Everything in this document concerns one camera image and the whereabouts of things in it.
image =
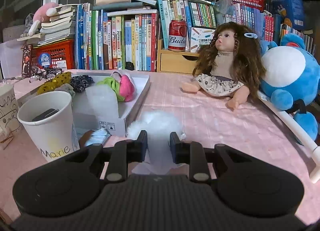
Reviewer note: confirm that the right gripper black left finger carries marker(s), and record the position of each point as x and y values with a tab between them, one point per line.
122	154

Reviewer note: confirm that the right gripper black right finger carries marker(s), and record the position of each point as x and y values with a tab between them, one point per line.
192	154

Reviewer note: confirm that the white fluffy pompom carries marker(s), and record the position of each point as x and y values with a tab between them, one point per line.
159	125

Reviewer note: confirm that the white foam block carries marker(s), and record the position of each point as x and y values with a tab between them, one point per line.
103	101

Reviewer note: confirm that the lime green scrunchie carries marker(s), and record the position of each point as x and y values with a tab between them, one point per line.
114	85

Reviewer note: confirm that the gold sequin bow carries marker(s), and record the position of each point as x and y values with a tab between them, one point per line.
57	81

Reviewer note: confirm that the white cardboard box tray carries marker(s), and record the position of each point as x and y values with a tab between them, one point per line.
84	119

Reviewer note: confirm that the light blue face mask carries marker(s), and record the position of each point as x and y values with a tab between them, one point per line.
98	137

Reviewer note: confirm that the white crumpled paper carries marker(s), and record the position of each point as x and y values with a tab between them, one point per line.
150	169

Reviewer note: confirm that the large white paper cup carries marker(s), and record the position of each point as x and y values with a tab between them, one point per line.
48	120

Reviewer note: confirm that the wooden drawer box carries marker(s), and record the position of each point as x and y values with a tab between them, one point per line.
174	62

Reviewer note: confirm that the brown haired baby doll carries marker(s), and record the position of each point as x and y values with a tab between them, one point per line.
230	66

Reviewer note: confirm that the row of upright books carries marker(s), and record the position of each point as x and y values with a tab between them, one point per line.
123	34

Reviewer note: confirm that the red plastic crate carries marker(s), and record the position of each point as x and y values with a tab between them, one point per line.
61	54

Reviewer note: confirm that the white pencil box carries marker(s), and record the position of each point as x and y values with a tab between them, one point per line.
200	37

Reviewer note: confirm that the red Budweiser can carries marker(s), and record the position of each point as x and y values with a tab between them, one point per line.
177	35

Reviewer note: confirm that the doodled white paper cup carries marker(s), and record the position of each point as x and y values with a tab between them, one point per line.
9	109

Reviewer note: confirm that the round blue sticker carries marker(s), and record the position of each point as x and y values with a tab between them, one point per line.
44	60

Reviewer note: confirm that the blue white plush toy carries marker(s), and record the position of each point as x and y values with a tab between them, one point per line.
291	81

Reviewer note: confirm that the stack of lying books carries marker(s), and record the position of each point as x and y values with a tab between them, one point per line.
60	27

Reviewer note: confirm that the pink white plush toy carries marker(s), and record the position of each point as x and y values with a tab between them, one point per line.
43	14

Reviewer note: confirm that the grey plush toy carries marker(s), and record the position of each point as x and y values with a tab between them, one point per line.
28	24

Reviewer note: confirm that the blue cardboard box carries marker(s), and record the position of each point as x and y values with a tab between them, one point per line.
290	11

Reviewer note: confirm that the white curved rail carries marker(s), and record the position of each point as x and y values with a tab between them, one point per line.
298	131

